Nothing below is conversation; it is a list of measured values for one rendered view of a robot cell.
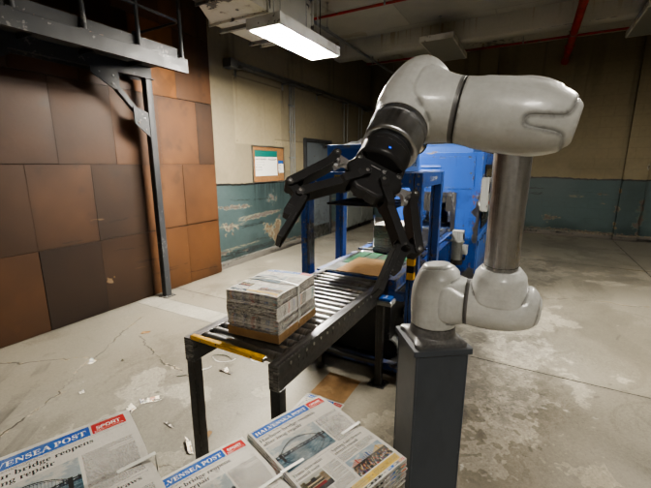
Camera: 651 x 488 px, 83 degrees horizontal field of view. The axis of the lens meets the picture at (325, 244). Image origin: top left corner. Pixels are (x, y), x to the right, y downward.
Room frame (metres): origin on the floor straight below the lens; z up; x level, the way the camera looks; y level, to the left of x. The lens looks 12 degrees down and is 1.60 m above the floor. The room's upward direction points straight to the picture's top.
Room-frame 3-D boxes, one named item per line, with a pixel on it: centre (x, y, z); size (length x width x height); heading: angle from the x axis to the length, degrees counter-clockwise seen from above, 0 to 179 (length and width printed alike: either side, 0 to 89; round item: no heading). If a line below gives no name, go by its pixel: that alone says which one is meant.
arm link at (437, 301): (1.21, -0.39, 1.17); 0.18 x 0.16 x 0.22; 64
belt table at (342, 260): (2.96, -0.38, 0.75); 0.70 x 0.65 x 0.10; 151
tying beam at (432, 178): (2.95, -0.38, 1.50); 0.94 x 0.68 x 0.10; 61
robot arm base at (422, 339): (1.23, -0.38, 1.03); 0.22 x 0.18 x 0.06; 7
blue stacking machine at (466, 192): (5.31, -1.74, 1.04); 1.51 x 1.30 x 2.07; 151
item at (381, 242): (3.45, -0.66, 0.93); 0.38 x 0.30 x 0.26; 151
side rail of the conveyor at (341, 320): (1.94, -0.11, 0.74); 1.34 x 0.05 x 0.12; 151
